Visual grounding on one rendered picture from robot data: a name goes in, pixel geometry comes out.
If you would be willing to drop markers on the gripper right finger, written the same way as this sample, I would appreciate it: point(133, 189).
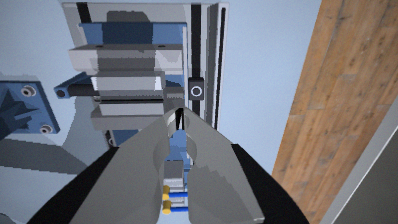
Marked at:
point(227, 186)

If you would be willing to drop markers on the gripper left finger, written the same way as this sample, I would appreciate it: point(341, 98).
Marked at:
point(121, 186)

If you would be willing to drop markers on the grey slotted metal block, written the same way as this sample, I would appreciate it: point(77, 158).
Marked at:
point(131, 92)

